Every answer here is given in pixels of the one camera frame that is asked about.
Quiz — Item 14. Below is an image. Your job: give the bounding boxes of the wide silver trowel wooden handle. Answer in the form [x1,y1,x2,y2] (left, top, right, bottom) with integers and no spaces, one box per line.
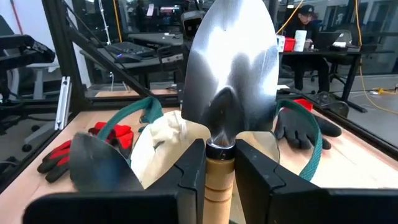
[181,0,280,224]

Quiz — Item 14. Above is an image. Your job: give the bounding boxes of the blue white box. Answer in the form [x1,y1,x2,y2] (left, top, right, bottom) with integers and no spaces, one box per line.
[275,34,286,53]

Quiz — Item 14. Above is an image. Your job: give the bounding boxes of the narrow silver trowel wooden handle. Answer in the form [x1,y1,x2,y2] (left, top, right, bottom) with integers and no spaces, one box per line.
[68,132,144,192]

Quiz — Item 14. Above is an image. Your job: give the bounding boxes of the black keyboard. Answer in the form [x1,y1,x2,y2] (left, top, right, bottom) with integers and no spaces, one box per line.
[104,41,156,60]

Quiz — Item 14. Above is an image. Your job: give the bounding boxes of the black computer mouse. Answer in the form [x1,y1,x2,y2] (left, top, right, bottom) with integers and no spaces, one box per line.
[114,53,142,64]

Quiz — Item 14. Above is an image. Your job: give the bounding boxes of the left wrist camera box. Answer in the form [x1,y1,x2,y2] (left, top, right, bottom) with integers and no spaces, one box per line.
[181,11,206,38]

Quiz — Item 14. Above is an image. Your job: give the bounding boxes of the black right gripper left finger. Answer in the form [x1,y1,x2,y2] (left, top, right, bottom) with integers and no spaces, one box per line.
[116,139,206,224]

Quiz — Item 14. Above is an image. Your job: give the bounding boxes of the cream canvas bag green straps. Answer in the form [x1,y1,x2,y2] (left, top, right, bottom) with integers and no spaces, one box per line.
[96,96,323,190]

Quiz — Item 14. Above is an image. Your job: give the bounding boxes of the red box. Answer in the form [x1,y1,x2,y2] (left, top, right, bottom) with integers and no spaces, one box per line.
[283,37,296,52]

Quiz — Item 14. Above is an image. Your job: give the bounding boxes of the white cylinder container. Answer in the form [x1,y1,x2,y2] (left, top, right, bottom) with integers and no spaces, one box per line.
[294,29,308,52]

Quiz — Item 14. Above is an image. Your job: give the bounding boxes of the person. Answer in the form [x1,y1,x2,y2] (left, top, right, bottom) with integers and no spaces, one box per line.
[283,4,331,93]

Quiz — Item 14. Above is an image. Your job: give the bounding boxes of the yellow cable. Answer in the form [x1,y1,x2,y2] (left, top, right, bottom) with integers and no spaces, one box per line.
[275,0,305,35]
[354,0,398,115]
[112,0,123,44]

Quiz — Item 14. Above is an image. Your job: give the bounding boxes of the grey desk with keyboard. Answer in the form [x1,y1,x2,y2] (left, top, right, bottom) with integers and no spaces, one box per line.
[80,46,184,91]

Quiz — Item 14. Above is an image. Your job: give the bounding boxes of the black aluminium rig frame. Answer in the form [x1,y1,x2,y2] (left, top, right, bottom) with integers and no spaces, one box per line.
[0,0,398,194]

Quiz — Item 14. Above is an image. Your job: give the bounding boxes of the black office chair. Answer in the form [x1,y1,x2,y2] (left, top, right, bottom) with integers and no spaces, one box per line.
[0,14,56,103]

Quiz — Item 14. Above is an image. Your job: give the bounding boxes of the red black gardening glove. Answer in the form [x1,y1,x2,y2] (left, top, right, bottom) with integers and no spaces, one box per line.
[37,121,134,184]
[273,98,342,150]

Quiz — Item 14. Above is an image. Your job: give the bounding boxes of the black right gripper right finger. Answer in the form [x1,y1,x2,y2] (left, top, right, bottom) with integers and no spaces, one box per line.
[234,139,327,224]

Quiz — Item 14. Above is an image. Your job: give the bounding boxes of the silver aluminium bracket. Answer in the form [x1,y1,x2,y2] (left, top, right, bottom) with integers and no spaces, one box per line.
[55,76,72,131]

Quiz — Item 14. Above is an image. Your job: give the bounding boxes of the dark laptop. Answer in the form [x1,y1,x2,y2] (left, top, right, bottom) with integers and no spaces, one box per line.
[313,30,343,50]

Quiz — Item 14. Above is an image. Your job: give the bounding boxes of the black office desk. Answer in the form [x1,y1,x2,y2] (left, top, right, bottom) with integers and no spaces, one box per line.
[278,46,396,113]

